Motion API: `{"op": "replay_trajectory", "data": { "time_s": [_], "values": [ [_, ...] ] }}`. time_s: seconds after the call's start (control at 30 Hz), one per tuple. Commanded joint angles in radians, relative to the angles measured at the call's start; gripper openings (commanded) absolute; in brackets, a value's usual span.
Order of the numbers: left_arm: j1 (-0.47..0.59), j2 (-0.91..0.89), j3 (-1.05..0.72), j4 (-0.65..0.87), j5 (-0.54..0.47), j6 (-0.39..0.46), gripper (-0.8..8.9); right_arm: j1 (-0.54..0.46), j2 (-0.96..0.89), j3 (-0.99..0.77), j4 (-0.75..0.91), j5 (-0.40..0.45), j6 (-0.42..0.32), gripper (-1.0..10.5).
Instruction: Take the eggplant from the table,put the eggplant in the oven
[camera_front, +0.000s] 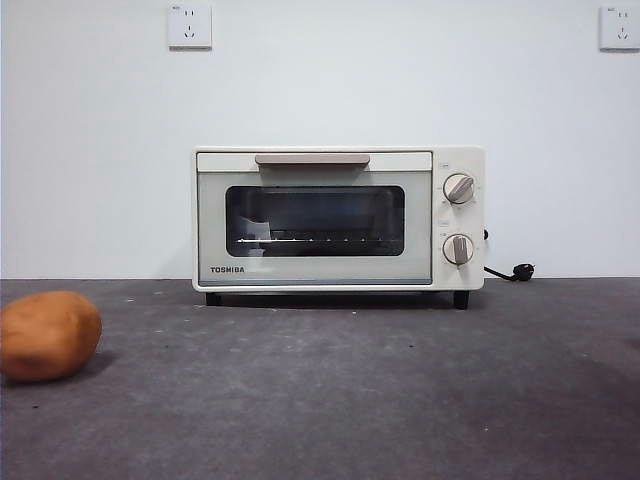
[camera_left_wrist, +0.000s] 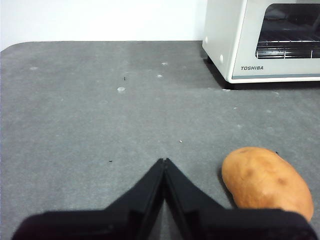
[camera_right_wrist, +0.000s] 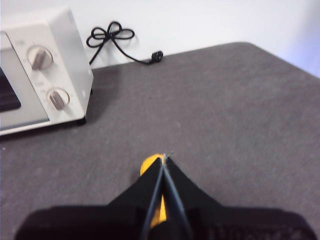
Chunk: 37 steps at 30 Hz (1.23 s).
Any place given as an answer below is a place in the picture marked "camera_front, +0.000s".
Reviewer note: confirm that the white and beige oven knob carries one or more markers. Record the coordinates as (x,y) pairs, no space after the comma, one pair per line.
(458,249)
(459,188)

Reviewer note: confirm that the brown potato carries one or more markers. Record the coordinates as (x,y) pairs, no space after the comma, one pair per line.
(47,337)

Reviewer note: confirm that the white wall socket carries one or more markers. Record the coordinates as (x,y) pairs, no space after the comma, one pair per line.
(190,25)
(620,27)

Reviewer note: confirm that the white toaster oven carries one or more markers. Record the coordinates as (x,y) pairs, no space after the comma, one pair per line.
(462,220)

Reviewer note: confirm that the glass oven door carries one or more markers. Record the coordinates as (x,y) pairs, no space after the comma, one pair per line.
(210,225)

